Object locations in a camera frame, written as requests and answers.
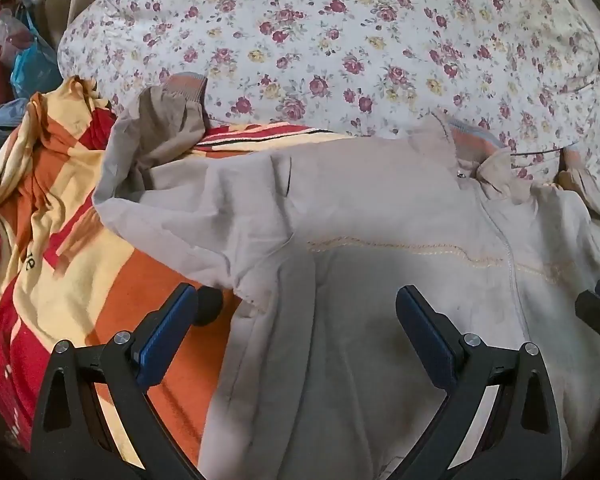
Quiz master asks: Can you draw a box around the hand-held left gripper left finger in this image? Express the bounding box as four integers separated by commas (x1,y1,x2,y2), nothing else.
30,282,201,480

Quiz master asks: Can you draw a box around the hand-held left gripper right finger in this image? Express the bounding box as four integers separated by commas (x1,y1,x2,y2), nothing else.
395,284,563,480

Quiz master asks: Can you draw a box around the beige zip jacket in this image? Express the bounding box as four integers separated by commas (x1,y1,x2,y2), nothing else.
92,74,600,480

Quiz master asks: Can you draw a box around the orange red yellow printed blanket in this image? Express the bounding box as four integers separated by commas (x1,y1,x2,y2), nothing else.
0,76,600,466

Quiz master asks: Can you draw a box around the blue plastic bag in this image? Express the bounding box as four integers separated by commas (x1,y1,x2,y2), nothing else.
10,10,63,101

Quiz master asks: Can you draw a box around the floral quilt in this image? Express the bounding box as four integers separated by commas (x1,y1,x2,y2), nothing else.
57,0,600,226

